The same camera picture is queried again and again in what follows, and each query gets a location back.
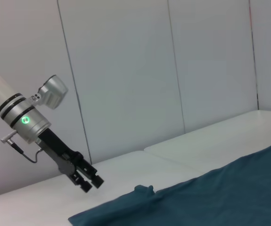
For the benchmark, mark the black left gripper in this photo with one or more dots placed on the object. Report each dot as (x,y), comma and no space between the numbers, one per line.
(55,150)

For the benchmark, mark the teal T-shirt with FREE print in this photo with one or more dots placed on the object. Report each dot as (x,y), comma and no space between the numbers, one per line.
(208,195)

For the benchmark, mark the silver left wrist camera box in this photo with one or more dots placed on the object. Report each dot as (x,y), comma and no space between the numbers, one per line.
(54,93)

